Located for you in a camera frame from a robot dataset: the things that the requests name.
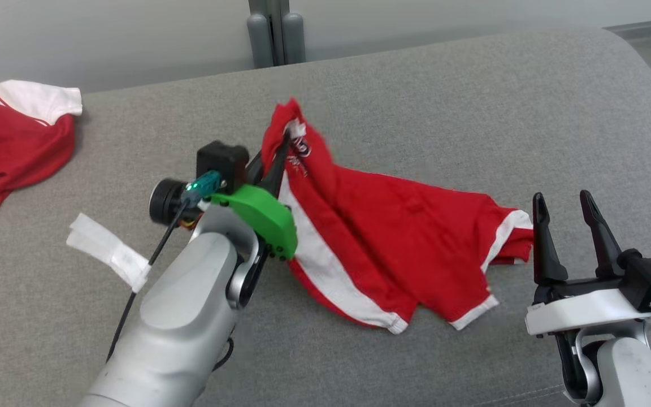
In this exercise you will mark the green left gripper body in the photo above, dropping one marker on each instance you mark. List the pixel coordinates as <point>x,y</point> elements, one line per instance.
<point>260,212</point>

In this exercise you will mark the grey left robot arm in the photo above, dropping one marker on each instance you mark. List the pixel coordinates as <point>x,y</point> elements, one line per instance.
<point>184,316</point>

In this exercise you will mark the red shorts with white stripes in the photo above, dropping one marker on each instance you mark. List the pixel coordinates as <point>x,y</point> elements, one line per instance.
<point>393,237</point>

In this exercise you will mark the red Bulls jersey white sleeves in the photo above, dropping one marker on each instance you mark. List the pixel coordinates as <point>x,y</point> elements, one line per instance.
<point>14,141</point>

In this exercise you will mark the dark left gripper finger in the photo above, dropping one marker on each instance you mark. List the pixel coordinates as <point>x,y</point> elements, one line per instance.
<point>255,168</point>
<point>279,167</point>

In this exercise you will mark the white tape label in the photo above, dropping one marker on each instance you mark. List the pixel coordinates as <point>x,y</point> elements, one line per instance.
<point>111,251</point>

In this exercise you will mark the grey vertical post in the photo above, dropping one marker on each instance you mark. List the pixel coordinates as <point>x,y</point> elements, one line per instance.
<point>274,34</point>

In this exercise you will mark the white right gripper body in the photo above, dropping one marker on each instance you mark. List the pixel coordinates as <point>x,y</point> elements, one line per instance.
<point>585,314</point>

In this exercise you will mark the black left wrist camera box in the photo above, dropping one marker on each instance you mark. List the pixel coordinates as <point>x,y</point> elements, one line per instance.
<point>224,161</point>

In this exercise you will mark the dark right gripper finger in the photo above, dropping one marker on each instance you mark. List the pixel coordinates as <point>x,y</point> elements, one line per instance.
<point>545,249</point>
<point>599,237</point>

